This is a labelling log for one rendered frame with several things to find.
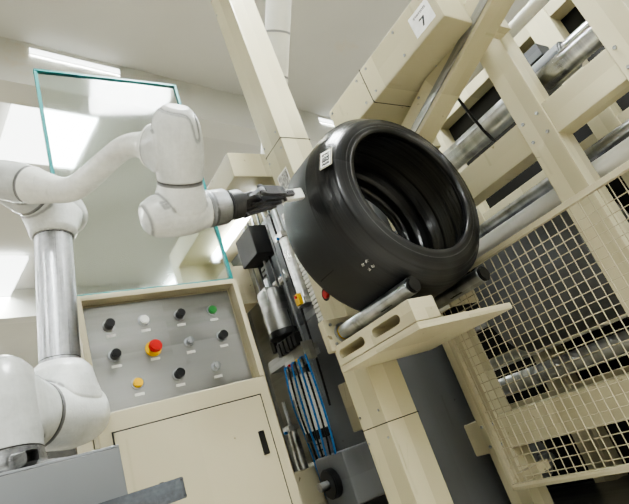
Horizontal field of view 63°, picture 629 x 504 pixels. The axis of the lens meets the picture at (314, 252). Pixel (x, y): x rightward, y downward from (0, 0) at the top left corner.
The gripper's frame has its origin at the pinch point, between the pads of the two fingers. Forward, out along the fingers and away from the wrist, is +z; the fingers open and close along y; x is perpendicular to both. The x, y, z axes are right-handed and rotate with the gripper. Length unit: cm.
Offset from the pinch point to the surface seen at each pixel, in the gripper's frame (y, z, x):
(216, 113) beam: 203, 138, -194
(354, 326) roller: 14.6, 10.9, 37.0
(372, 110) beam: 6, 57, -32
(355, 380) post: 33, 17, 50
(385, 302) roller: -1.3, 10.8, 36.3
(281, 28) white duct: 38, 72, -107
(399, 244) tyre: -12.2, 14.3, 25.5
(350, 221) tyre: -10.0, 4.9, 15.4
